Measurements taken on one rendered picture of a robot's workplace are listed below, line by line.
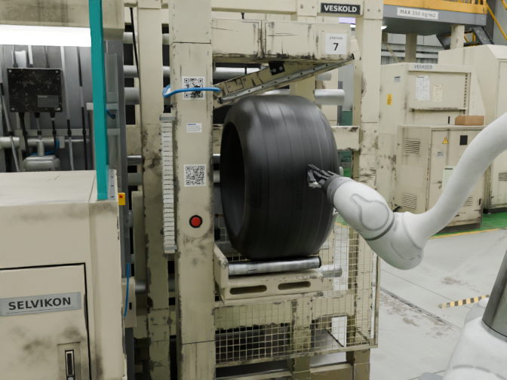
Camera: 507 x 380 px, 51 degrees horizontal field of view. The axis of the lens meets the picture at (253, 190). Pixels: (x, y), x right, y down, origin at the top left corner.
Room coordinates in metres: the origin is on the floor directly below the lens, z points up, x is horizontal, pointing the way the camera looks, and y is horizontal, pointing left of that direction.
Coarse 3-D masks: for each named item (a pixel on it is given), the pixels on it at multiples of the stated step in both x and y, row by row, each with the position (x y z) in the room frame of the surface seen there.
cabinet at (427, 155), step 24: (408, 144) 6.21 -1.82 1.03; (432, 144) 5.92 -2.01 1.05; (456, 144) 6.06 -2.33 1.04; (408, 168) 6.19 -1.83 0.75; (432, 168) 5.92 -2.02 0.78; (408, 192) 6.17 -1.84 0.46; (432, 192) 5.93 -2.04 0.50; (480, 192) 6.23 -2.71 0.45; (456, 216) 6.09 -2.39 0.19; (480, 216) 6.24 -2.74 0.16
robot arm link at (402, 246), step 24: (504, 120) 1.12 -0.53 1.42; (480, 144) 1.14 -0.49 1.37; (504, 144) 1.12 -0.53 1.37; (456, 168) 1.20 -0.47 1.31; (480, 168) 1.16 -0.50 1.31; (456, 192) 1.21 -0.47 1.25; (408, 216) 1.31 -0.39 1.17; (432, 216) 1.27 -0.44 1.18; (384, 240) 1.29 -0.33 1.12; (408, 240) 1.28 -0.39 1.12; (408, 264) 1.32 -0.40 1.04
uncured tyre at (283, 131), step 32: (256, 96) 1.86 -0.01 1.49; (288, 96) 1.90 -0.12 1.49; (224, 128) 2.00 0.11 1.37; (256, 128) 1.70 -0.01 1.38; (288, 128) 1.70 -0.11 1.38; (320, 128) 1.73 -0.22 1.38; (224, 160) 2.09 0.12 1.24; (256, 160) 1.65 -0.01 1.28; (288, 160) 1.65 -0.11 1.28; (320, 160) 1.67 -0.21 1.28; (224, 192) 2.08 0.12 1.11; (256, 192) 1.64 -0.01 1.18; (288, 192) 1.63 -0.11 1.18; (320, 192) 1.66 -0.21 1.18; (256, 224) 1.66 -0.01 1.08; (288, 224) 1.65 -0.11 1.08; (320, 224) 1.69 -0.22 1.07; (256, 256) 1.76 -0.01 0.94; (288, 256) 1.79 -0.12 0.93
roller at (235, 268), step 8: (304, 256) 1.82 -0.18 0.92; (312, 256) 1.82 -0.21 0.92; (232, 264) 1.74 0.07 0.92; (240, 264) 1.74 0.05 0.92; (248, 264) 1.75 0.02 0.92; (256, 264) 1.75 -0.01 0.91; (264, 264) 1.76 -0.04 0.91; (272, 264) 1.76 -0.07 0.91; (280, 264) 1.77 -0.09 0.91; (288, 264) 1.78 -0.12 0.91; (296, 264) 1.78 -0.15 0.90; (304, 264) 1.79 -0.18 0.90; (312, 264) 1.80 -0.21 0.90; (320, 264) 1.81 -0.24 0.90; (232, 272) 1.73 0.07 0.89; (240, 272) 1.73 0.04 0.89; (248, 272) 1.74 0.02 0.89; (256, 272) 1.75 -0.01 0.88; (264, 272) 1.76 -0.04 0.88
